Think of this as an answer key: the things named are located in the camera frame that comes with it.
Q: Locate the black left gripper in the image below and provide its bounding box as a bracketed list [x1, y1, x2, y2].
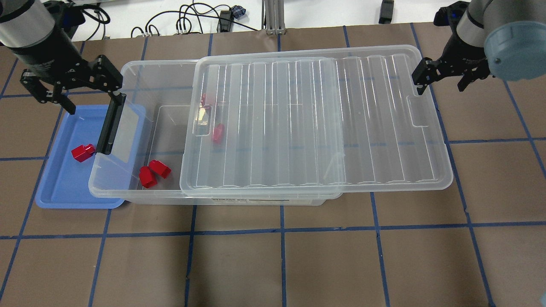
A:
[12, 39, 124, 115]

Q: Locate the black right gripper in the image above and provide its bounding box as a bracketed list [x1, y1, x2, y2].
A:
[411, 36, 490, 95]

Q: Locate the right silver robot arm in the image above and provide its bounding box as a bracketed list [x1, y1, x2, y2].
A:
[412, 0, 546, 95]

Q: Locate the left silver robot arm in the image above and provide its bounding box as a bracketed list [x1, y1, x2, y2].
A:
[0, 0, 125, 114]

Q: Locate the clear plastic storage box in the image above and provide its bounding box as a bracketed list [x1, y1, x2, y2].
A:
[88, 59, 343, 206]

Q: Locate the clear plastic box lid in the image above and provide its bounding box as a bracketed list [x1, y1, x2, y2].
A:
[179, 45, 453, 200]

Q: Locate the black power adapter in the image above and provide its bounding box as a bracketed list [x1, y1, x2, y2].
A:
[378, 0, 395, 24]

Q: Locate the blue plastic tray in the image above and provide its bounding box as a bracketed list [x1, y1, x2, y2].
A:
[35, 104, 150, 209]

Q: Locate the red block front pair right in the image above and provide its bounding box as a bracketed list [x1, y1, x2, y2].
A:
[148, 159, 172, 179]

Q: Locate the red block pair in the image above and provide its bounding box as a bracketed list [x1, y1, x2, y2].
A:
[148, 159, 172, 179]
[139, 166, 158, 189]

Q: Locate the red block front pair left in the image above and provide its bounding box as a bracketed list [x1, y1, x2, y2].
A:
[139, 166, 158, 189]

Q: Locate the red block under lid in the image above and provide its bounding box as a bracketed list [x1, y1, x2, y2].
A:
[212, 124, 226, 144]

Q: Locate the black box latch handle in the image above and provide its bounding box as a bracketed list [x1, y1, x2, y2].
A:
[96, 92, 126, 155]

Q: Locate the black cable bundle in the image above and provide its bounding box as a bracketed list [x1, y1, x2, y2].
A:
[131, 3, 259, 38]

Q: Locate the aluminium frame post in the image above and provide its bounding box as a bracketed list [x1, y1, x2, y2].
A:
[262, 0, 285, 35]

